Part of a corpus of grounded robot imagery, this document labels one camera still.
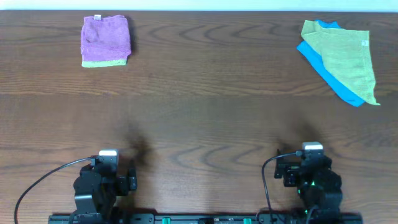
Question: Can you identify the light green cloth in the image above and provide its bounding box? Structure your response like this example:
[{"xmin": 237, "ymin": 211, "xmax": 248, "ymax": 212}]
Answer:
[{"xmin": 300, "ymin": 19, "xmax": 381, "ymax": 106}]

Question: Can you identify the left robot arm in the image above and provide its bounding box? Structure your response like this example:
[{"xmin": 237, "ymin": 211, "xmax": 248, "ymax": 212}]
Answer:
[{"xmin": 68, "ymin": 156, "xmax": 137, "ymax": 224}]

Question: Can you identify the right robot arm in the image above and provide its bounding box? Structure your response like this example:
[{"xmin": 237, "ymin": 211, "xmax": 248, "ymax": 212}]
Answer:
[{"xmin": 274, "ymin": 149, "xmax": 343, "ymax": 223}]

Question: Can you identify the blue cloth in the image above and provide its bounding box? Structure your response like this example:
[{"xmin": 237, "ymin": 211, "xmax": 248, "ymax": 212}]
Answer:
[{"xmin": 296, "ymin": 19, "xmax": 366, "ymax": 108}]

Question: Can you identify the folded green cloth under purple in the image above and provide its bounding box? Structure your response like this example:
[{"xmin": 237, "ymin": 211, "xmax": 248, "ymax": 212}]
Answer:
[{"xmin": 81, "ymin": 59, "xmax": 127, "ymax": 68}]

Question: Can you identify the right black cable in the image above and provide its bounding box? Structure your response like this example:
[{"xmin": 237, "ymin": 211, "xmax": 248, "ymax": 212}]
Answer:
[{"xmin": 256, "ymin": 150, "xmax": 304, "ymax": 224}]

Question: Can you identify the black cable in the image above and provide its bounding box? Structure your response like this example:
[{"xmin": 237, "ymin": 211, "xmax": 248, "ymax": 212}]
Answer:
[
  {"xmin": 256, "ymin": 150, "xmax": 304, "ymax": 224},
  {"xmin": 14, "ymin": 157, "xmax": 96, "ymax": 224}
]

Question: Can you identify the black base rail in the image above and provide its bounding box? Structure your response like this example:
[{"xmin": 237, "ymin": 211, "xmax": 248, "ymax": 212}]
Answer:
[{"xmin": 48, "ymin": 212, "xmax": 363, "ymax": 224}]

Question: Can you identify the left black cable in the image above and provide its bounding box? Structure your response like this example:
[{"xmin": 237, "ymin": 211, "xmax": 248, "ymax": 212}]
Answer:
[{"xmin": 14, "ymin": 157, "xmax": 96, "ymax": 224}]

